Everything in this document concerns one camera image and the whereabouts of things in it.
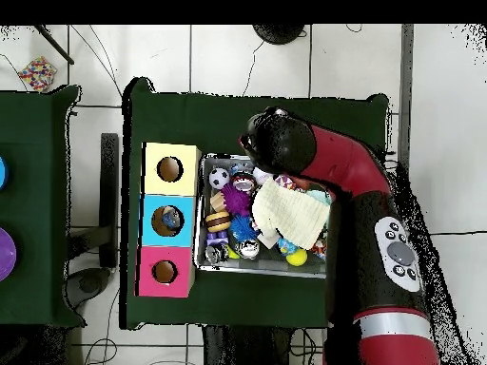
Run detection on cream yellow waffle cloth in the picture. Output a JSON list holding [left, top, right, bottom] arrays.
[[250, 178, 332, 251]]

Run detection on clear blue packet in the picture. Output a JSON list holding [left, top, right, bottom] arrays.
[[158, 209, 184, 234]]

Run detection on shallow clear mesh bin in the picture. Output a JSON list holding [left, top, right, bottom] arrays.
[[194, 154, 334, 281]]

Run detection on wooden box with three holes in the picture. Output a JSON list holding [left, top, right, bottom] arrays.
[[136, 142, 203, 298]]

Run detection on purple spiky ball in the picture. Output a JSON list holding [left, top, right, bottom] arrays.
[[221, 182, 254, 218]]

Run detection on blue spiky ball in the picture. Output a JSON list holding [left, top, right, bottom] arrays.
[[230, 214, 260, 243]]

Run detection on brown wooden yo-yo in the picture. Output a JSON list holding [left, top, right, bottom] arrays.
[[205, 210, 233, 233]]

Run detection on small soccer ball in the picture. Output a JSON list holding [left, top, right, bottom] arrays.
[[208, 166, 231, 190]]

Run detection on multicoloured patterned fabric ball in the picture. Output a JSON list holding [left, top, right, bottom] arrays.
[[273, 173, 298, 191]]

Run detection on black white striped toy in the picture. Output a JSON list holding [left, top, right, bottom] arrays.
[[205, 242, 229, 266]]

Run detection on blue yellow rubber ball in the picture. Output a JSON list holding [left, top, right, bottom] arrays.
[[277, 237, 300, 257]]

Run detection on mint green waffle cloth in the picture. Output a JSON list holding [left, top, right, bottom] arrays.
[[307, 189, 332, 206]]

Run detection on dark green table cloth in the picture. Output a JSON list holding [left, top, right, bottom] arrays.
[[121, 75, 391, 339]]

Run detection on black upright panel stand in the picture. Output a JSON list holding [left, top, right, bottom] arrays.
[[65, 132, 122, 309]]

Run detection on black round floor base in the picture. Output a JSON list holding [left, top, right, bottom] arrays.
[[252, 24, 307, 46]]

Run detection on dark green side table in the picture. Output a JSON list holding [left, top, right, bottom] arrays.
[[0, 85, 84, 328]]

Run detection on multicoloured speckled toy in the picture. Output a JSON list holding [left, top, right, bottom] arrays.
[[16, 56, 58, 92]]

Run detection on purple round disc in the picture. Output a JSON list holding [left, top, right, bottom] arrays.
[[0, 226, 18, 282]]

